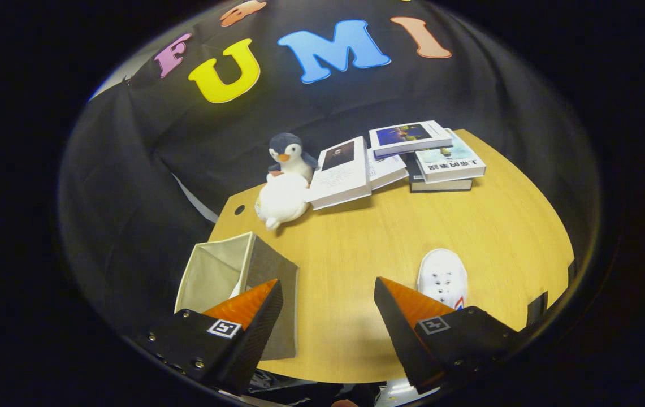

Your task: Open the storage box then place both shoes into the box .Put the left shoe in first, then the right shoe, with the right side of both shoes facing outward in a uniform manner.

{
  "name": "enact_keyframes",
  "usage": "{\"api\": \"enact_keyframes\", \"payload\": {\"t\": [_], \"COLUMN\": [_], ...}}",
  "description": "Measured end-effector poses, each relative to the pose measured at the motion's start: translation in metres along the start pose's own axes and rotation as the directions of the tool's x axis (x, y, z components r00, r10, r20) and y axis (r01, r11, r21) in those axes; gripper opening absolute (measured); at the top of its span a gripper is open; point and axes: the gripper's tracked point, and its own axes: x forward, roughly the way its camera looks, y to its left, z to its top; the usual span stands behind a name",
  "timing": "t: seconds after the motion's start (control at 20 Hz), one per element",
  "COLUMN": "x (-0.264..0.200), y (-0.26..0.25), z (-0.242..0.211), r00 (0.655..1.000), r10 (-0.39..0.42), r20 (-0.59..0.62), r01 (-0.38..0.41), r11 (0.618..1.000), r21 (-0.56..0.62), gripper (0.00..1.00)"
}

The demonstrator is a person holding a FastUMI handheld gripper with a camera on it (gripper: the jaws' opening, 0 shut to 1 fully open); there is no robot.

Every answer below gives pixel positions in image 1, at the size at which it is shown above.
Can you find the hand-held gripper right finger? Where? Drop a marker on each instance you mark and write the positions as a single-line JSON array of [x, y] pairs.
[[398, 333]]

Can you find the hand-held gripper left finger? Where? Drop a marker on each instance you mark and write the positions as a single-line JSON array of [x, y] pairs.
[[257, 333]]

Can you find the beige fabric storage box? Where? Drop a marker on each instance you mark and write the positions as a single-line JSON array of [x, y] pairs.
[[277, 271]]

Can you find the round white plush toy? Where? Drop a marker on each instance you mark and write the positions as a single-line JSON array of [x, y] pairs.
[[282, 200]]

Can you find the dark grey book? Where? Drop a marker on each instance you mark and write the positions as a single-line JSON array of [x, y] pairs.
[[441, 185]]

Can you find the plain white book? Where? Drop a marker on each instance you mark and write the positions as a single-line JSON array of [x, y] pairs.
[[387, 169]]

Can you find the white book with portrait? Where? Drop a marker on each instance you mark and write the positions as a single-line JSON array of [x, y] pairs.
[[339, 175]]

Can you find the grey white penguin plush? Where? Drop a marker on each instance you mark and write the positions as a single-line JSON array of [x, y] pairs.
[[288, 161]]

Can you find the book with pale green cover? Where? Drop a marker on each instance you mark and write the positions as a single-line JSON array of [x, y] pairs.
[[449, 161]]

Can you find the book with blue picture cover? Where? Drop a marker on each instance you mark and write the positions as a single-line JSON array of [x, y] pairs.
[[407, 135]]

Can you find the black backdrop cloth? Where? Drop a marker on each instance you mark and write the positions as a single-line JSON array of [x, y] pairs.
[[130, 169]]

